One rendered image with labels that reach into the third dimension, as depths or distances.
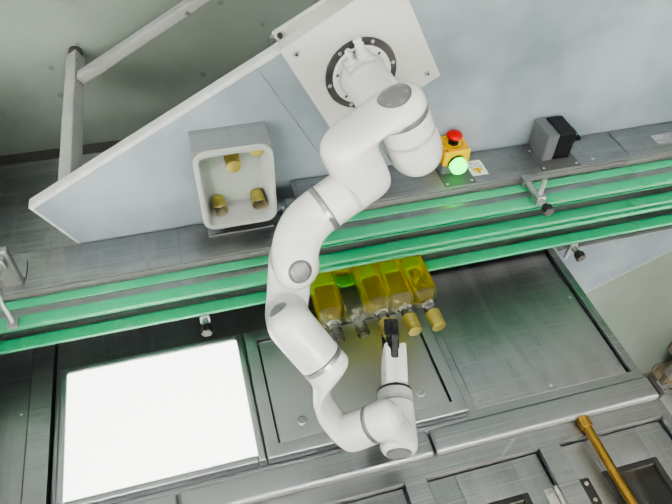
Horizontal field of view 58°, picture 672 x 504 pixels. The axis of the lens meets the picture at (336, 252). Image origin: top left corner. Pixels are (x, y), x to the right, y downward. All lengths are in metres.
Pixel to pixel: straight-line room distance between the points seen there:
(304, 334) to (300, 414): 0.38
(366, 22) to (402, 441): 0.81
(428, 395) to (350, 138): 0.71
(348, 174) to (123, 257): 0.70
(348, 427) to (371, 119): 0.58
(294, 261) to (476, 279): 0.84
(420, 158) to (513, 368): 0.72
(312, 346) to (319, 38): 0.59
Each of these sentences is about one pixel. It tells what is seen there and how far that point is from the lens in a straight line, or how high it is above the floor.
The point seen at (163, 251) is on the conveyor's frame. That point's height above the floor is 0.83.
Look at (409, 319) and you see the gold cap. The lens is 1.41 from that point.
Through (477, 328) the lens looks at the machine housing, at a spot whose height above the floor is 1.09.
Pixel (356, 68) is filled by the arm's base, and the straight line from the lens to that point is 1.25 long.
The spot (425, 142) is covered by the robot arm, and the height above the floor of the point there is 1.13.
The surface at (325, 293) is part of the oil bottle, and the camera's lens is 1.43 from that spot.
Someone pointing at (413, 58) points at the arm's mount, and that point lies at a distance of 1.35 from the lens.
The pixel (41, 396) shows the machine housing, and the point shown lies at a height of 1.02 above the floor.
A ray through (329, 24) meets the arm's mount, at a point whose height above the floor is 0.82.
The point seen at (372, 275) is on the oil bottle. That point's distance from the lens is 1.46.
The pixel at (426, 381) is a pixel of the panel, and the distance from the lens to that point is 1.49.
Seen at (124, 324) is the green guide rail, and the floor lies 0.95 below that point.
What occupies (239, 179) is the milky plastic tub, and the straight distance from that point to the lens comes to 1.47.
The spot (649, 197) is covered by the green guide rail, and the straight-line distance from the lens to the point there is 1.84.
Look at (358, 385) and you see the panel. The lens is 1.47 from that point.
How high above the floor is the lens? 1.90
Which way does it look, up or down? 41 degrees down
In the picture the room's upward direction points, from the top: 160 degrees clockwise
